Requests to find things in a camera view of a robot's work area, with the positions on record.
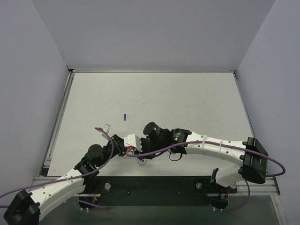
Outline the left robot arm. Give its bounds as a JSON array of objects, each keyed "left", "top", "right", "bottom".
[{"left": 3, "top": 135, "right": 127, "bottom": 225}]

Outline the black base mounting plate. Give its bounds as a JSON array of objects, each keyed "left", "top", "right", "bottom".
[{"left": 79, "top": 176, "right": 237, "bottom": 209}]

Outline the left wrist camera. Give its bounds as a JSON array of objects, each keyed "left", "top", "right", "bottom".
[{"left": 98, "top": 124, "right": 111, "bottom": 137}]

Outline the white remote control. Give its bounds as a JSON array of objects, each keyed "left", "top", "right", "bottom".
[{"left": 136, "top": 157, "right": 147, "bottom": 166}]

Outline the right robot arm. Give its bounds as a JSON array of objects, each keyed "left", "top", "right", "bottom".
[{"left": 140, "top": 122, "right": 268, "bottom": 188}]

